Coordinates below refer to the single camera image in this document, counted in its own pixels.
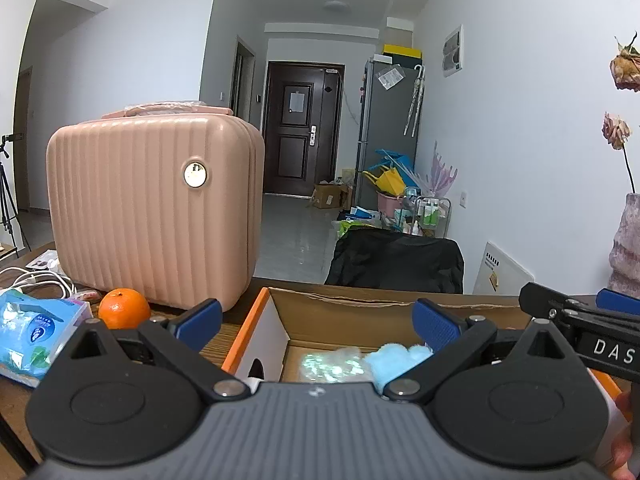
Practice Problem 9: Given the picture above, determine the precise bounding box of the white folded umbrella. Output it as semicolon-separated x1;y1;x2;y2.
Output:
404;64;427;137

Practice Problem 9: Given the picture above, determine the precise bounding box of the orange-edged cardboard box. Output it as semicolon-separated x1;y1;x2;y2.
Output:
221;286;631;422

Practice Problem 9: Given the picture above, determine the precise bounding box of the pink textured vase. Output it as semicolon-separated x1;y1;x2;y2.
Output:
606;192;640;299

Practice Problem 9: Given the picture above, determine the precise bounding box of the clear plastic bag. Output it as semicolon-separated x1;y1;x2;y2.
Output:
376;67;406;92

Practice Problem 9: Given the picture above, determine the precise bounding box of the white electrical panel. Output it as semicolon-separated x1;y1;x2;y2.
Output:
442;24;465;79

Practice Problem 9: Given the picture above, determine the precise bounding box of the yellow flat box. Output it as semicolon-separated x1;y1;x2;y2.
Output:
382;44;424;61

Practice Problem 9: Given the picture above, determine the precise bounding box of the dark brown entrance door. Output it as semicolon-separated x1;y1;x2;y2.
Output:
262;61;346;196

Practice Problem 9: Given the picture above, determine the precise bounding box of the blue plastic stool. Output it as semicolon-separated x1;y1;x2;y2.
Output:
375;149;416;181

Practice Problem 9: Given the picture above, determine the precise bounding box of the black camera tripod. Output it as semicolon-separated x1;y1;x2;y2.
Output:
0;132;31;251

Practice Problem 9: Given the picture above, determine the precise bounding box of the dried pink rose bunch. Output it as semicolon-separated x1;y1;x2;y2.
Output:
601;31;640;196

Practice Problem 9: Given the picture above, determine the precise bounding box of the orange fruit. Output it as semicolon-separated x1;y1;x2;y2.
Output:
98;288;152;331

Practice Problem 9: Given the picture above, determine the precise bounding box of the person's right hand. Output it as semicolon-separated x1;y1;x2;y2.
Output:
605;391;640;476

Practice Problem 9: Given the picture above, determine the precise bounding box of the purple feather decoration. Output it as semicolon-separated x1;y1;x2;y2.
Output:
429;141;459;196

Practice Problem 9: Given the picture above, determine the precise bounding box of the blue plush toy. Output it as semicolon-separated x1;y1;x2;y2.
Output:
367;344;435;394

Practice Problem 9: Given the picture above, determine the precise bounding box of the blue tissue pack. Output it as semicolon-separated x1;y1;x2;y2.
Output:
0;289;94;389

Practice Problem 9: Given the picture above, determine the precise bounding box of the grey refrigerator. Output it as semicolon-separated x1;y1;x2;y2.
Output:
355;57;426;211

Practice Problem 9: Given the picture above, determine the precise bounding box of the dark framed room door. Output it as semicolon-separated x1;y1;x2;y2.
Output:
231;36;257;124

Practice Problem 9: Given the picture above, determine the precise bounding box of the shiny sequin pouch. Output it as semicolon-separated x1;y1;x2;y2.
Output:
299;349;371;385

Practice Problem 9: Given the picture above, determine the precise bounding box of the colourful paper pile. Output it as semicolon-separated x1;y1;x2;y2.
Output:
337;206;381;234

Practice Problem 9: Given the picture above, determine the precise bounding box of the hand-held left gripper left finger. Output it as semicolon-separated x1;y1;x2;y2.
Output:
70;298;252;402

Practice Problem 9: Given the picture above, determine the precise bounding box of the pink bucket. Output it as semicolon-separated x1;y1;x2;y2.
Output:
376;191;404;216

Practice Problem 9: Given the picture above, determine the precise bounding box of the metal cart with bottles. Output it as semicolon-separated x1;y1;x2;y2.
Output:
402;195;452;239

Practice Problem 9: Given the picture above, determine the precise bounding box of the small brown shipping box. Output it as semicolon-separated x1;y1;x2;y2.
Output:
312;182;351;210

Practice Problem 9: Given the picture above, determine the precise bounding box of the pink ribbed suitcase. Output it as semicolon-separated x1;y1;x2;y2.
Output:
46;101;266;313

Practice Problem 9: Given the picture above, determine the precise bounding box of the white charging cable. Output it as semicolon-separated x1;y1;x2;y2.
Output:
0;266;76;301

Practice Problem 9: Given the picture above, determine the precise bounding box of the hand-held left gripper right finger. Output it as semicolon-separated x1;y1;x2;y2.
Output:
382;298;576;403

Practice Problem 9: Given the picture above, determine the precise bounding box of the white flat panel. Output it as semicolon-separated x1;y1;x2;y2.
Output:
472;241;535;296

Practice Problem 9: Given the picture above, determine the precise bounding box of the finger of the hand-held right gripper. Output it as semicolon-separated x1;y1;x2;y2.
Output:
519;282;640;334
596;288;640;316

